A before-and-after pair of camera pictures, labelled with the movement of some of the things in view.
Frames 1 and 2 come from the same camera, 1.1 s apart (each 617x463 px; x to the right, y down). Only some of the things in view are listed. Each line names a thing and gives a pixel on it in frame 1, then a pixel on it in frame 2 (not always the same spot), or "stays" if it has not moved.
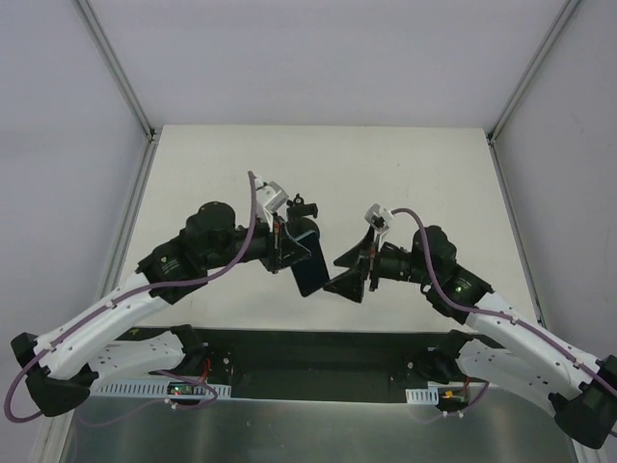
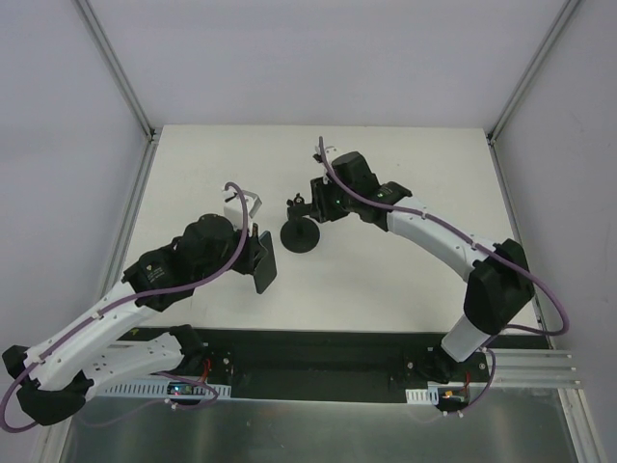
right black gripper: (372, 265) -> (316, 199)
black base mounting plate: (316, 365) stays
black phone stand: (301, 217) stays
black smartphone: (310, 273) -> (266, 270)
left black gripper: (278, 247) -> (262, 262)
